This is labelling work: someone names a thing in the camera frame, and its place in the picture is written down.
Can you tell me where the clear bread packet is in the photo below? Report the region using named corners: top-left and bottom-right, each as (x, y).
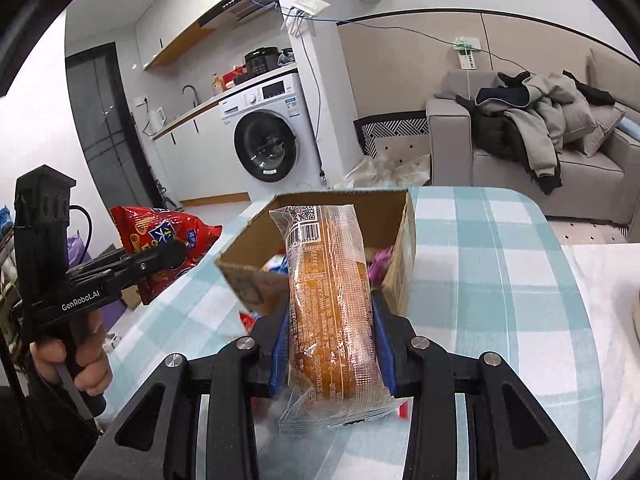
top-left (269, 204), bottom-right (402, 433)

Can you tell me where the grey sofa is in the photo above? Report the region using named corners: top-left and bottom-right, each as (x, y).
top-left (426, 49), bottom-right (640, 226)

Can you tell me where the person's left hand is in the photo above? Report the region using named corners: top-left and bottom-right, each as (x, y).
top-left (30, 305), bottom-right (114, 397)

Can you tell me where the white kitchen counter cabinet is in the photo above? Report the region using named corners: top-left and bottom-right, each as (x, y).
top-left (150, 87), bottom-right (251, 203)

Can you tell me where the teal checked tablecloth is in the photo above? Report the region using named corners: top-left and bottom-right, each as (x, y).
top-left (102, 185), bottom-right (608, 480)

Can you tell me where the patterned black white chair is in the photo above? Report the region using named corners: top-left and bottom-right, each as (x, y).
top-left (353, 114), bottom-right (432, 162)

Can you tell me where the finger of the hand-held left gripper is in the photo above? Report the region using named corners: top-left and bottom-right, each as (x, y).
top-left (67, 240), bottom-right (190, 288)

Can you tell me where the wooden wall cabinet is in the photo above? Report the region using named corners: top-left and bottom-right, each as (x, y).
top-left (134, 0), bottom-right (216, 72)

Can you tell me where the white washing machine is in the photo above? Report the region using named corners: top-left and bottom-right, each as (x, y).
top-left (218, 72), bottom-right (322, 202)

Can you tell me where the brown cardboard box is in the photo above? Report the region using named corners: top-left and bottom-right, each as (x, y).
top-left (215, 187), bottom-right (417, 318)

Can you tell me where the dark glass door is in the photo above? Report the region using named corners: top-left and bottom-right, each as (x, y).
top-left (65, 42), bottom-right (153, 208)

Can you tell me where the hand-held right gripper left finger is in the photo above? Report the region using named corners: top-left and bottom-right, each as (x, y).
top-left (101, 310), bottom-right (291, 480)

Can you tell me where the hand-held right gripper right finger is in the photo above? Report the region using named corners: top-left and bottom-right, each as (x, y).
top-left (370, 290), bottom-right (591, 480)

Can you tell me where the pile of jackets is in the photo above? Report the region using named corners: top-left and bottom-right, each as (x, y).
top-left (472, 71), bottom-right (618, 195)

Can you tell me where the white wifi router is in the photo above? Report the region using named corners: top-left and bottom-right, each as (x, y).
top-left (280, 0), bottom-right (331, 37)

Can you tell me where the white electric kettle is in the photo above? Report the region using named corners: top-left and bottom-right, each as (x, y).
top-left (146, 107), bottom-right (168, 136)

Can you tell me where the purple snack packet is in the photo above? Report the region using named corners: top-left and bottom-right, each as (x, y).
top-left (367, 245), bottom-right (397, 283)

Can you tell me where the range hood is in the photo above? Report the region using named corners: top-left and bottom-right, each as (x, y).
top-left (197, 0), bottom-right (279, 31)

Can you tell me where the red crisp packet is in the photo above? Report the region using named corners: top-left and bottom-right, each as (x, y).
top-left (110, 205), bottom-right (224, 307)

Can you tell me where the black pressure cooker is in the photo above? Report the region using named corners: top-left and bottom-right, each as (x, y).
top-left (243, 47), bottom-right (280, 79)

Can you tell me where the clear plastic bag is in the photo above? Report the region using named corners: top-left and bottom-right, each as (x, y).
top-left (345, 154), bottom-right (432, 190)

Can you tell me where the black wall cable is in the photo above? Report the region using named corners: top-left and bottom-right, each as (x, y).
top-left (287, 7), bottom-right (531, 178)

